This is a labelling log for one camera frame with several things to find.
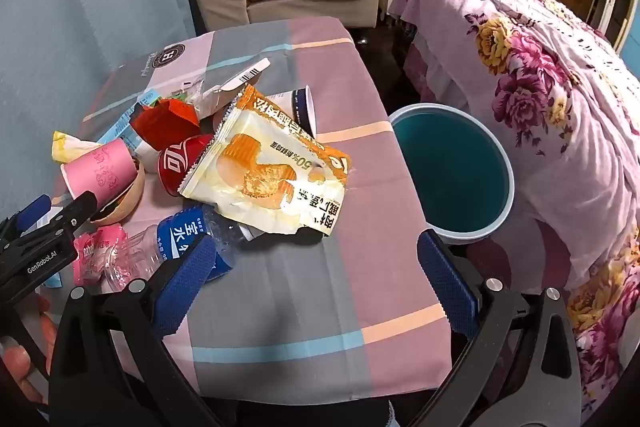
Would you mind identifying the person's left hand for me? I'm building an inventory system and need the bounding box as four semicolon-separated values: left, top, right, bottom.
0;296;58;408

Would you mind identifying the red orange wrapper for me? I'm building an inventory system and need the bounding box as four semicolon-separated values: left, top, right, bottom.
129;99;201;150

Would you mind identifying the orange white snack packet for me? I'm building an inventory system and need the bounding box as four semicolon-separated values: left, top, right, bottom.
178;84;349;238

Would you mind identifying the pink snack packet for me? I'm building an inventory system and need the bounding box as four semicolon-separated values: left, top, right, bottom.
72;224;128;288

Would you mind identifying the light blue curtain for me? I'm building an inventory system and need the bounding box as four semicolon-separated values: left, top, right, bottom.
0;0;201;228

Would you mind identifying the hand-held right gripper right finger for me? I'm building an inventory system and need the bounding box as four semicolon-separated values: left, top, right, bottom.
405;229;583;427

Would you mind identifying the yellow white tissue packet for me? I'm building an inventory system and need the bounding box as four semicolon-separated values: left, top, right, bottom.
51;130;101;165

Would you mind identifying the clear barcode wrapper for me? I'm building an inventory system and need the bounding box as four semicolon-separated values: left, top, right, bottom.
182;57;271;118

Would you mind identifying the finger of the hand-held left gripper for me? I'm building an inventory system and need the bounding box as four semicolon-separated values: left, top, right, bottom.
22;191;98;253
0;196;52;243

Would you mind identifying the white box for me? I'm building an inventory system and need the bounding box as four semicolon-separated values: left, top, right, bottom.
265;84;318;140

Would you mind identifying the clear plastic water bottle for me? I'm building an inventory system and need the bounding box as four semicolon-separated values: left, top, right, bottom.
102;203;251;293

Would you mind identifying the blue white packet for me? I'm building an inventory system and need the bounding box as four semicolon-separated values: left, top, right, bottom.
97;88;161;148

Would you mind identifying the pink paper cup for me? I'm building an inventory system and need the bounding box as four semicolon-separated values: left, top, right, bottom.
60;138;138;200

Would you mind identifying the pink grey checked tablecloth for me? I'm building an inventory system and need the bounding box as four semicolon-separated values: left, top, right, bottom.
50;17;451;400

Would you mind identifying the white wooden board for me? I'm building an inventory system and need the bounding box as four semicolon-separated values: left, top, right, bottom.
585;0;628;52

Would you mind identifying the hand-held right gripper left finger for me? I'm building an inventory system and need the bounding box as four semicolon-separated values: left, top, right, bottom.
48;233;236;427

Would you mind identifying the teal plastic waste bin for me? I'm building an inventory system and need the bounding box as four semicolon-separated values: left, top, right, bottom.
387;103;516;245

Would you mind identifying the floral pink bedspread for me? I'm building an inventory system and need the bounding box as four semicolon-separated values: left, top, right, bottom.
387;0;640;408

